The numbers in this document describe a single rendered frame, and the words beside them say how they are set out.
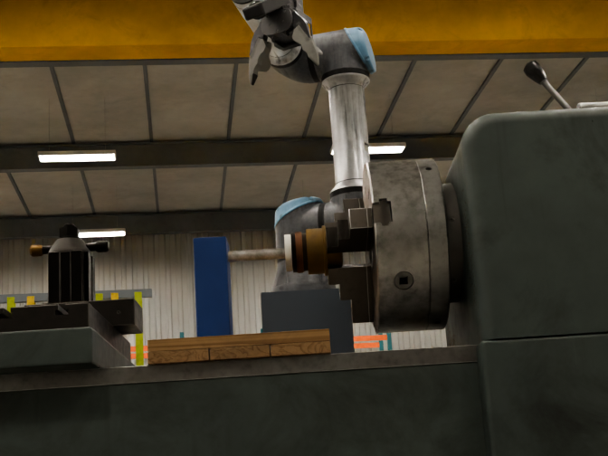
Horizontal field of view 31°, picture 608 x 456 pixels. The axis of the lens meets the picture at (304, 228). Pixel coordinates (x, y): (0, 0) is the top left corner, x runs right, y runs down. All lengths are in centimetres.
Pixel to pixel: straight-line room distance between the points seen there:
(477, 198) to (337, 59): 88
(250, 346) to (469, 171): 47
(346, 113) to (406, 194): 72
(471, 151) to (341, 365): 42
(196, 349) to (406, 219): 42
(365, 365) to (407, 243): 22
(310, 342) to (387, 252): 21
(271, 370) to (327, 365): 9
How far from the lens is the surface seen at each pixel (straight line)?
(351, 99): 264
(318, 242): 201
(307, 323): 248
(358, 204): 214
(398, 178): 196
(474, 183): 188
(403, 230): 191
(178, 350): 185
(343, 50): 267
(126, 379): 187
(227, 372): 185
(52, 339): 184
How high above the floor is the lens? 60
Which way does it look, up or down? 15 degrees up
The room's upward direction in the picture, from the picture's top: 4 degrees counter-clockwise
